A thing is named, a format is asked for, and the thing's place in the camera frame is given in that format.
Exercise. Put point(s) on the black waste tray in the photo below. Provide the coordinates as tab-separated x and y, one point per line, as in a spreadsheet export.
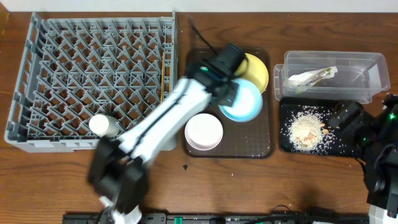
350	150

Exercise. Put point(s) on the white pink bowl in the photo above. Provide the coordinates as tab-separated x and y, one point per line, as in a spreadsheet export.
203	131

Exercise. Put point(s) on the black equipment rail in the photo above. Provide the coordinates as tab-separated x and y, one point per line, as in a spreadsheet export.
280	214

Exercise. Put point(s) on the white paper cup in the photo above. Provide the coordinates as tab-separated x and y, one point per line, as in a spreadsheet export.
104	125

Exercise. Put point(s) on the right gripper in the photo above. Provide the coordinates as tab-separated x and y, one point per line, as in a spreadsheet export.
360	119

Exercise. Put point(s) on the yellow plate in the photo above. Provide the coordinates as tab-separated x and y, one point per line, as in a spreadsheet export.
252	72

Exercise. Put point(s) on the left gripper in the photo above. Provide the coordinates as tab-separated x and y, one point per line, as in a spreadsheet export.
231	91

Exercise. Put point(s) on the light blue bowl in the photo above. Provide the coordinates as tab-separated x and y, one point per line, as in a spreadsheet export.
247	104

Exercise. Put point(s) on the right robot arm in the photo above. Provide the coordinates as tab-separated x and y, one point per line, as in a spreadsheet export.
374	139

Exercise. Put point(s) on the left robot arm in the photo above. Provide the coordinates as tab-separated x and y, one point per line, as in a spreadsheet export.
119	168

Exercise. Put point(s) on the grey dishwasher rack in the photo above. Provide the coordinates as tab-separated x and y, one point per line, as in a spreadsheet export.
73	69

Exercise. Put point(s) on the rice food waste pile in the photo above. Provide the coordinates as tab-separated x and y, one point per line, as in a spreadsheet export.
304	129

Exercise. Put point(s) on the dark brown serving tray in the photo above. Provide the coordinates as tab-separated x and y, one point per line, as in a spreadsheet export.
253	139

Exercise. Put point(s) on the clear plastic bin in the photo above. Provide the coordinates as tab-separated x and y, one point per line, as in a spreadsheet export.
360	75

